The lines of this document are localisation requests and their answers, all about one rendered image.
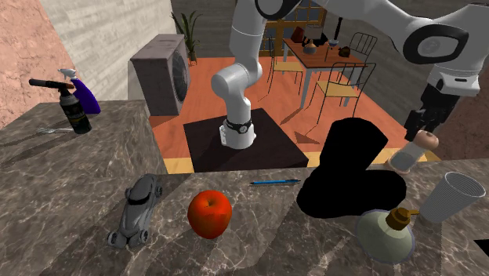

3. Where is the black wire chair yellow seat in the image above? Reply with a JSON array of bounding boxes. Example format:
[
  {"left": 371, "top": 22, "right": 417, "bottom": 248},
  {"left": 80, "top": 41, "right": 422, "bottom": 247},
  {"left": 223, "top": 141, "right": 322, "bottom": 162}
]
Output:
[
  {"left": 310, "top": 61, "right": 378, "bottom": 125},
  {"left": 266, "top": 35, "right": 305, "bottom": 97}
]

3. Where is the red apple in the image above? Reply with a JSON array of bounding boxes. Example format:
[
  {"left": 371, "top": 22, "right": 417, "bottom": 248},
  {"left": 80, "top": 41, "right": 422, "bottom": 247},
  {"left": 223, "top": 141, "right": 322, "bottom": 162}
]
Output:
[{"left": 187, "top": 189, "right": 234, "bottom": 241}]

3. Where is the grey toy car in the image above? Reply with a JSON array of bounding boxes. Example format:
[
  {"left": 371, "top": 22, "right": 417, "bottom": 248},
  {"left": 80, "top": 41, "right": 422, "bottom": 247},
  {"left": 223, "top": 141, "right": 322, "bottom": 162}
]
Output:
[{"left": 106, "top": 172, "right": 164, "bottom": 250}]

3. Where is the wooden dining table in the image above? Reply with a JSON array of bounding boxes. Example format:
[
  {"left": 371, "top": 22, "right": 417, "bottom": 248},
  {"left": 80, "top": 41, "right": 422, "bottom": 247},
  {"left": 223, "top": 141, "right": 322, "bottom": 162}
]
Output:
[{"left": 282, "top": 16, "right": 370, "bottom": 111}]

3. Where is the glass shaker with tan cap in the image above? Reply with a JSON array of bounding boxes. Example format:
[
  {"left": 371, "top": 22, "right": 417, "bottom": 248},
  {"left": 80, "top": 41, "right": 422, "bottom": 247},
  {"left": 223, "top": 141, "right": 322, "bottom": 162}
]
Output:
[{"left": 385, "top": 129, "right": 440, "bottom": 176}]

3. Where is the green potted plant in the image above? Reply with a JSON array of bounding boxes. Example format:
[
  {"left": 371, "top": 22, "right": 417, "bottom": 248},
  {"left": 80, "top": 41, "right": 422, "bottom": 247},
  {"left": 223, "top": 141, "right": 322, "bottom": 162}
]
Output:
[{"left": 170, "top": 9, "right": 204, "bottom": 65}]

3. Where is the grey ribbed cup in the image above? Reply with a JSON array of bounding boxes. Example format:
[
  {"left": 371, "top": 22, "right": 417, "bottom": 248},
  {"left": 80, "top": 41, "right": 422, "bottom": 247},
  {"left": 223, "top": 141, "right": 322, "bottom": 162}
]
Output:
[{"left": 418, "top": 171, "right": 487, "bottom": 223}]

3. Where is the dark robot stand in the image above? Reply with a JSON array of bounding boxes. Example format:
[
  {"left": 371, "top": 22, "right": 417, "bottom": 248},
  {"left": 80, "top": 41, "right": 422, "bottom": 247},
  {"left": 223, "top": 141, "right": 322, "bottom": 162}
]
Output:
[{"left": 183, "top": 107, "right": 310, "bottom": 174}]

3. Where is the purple spray bottle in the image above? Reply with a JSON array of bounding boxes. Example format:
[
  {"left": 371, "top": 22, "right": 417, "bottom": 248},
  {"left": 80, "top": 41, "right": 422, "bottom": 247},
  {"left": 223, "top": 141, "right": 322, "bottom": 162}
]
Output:
[{"left": 57, "top": 67, "right": 102, "bottom": 115}]

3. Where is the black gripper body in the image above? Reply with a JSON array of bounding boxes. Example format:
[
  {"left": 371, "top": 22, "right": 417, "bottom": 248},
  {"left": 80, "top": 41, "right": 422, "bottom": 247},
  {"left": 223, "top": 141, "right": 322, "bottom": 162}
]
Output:
[{"left": 419, "top": 83, "right": 462, "bottom": 124}]

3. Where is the silver fork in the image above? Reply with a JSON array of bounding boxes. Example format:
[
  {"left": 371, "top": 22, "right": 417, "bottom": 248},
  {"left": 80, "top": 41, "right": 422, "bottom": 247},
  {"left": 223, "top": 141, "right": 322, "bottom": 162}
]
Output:
[{"left": 36, "top": 126, "right": 74, "bottom": 135}]

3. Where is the pale green bottle brass pump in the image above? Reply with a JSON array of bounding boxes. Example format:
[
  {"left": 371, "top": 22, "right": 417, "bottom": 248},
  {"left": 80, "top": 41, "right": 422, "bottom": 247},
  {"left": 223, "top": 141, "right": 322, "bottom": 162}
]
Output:
[{"left": 354, "top": 207, "right": 421, "bottom": 265}]

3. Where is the wooden framed window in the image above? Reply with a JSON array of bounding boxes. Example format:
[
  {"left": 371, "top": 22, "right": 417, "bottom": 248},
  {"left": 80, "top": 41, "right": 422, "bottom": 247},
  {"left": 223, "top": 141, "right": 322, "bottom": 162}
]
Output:
[{"left": 260, "top": 0, "right": 328, "bottom": 53}]

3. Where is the blue pen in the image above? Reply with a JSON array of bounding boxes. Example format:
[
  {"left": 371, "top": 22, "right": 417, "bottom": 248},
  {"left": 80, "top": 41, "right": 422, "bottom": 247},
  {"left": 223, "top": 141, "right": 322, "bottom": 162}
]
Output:
[{"left": 249, "top": 178, "right": 302, "bottom": 187}]

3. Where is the black spray bottle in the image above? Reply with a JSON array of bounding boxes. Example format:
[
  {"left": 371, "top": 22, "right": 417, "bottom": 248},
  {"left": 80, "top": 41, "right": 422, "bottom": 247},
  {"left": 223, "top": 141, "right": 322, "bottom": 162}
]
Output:
[{"left": 28, "top": 78, "right": 93, "bottom": 135}]

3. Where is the grey box with round fan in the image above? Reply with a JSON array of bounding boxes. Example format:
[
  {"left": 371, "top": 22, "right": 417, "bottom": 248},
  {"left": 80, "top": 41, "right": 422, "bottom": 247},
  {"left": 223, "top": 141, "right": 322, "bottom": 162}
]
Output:
[{"left": 127, "top": 33, "right": 191, "bottom": 118}]

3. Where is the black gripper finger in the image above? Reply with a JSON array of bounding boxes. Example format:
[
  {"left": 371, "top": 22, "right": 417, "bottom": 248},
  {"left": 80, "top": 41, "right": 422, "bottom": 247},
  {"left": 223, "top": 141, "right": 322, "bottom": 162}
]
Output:
[
  {"left": 422, "top": 111, "right": 447, "bottom": 134},
  {"left": 404, "top": 109, "right": 426, "bottom": 143}
]

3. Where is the black boot-shaped object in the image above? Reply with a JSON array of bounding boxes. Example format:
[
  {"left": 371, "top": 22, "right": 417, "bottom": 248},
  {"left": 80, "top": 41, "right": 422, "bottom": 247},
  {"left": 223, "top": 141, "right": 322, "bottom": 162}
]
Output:
[{"left": 296, "top": 117, "right": 408, "bottom": 220}]

